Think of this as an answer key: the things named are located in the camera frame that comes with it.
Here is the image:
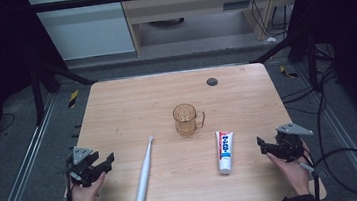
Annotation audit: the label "white electric toothbrush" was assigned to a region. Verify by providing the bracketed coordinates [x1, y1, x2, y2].
[128, 134, 162, 201]

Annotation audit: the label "white cabinet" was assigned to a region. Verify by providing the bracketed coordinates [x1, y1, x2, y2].
[26, 0, 136, 64]

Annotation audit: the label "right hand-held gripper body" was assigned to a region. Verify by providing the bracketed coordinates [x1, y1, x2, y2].
[270, 120, 317, 165]

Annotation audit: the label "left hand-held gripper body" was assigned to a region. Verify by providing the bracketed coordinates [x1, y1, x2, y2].
[64, 143, 105, 190]

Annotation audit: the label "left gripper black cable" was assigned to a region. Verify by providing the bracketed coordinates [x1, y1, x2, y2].
[64, 176, 74, 201]

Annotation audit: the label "right gripper cable with plug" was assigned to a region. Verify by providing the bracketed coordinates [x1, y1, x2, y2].
[298, 159, 323, 201]

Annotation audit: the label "black metal stand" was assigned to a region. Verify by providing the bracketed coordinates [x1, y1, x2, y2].
[247, 31, 322, 100]
[27, 54, 101, 128]

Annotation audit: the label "grey round table grommet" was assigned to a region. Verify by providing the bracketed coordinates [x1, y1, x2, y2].
[205, 76, 219, 87]

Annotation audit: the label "thin black floor cable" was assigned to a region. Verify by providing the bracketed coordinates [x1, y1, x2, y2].
[0, 112, 18, 134]

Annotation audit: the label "yellow black tape strip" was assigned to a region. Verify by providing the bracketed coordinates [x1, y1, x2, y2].
[278, 63, 300, 81]
[66, 88, 82, 109]

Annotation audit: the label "white toothpaste tube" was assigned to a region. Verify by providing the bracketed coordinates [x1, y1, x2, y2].
[214, 129, 238, 177]

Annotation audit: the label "aluminium floor rail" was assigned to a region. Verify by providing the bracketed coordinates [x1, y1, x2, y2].
[293, 57, 357, 201]
[0, 92, 68, 201]

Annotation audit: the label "black cables under desk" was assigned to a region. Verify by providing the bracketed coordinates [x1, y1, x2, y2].
[248, 0, 295, 41]

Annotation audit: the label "person's left hand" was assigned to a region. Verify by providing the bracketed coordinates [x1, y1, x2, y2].
[68, 172, 110, 201]

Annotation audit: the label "person's right hand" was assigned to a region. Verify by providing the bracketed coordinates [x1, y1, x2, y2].
[265, 142, 316, 200]

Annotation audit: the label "black floor cables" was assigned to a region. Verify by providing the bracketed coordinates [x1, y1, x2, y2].
[278, 65, 343, 119]

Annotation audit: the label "amber glass cup with handle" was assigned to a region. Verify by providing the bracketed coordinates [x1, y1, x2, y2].
[171, 101, 208, 139]

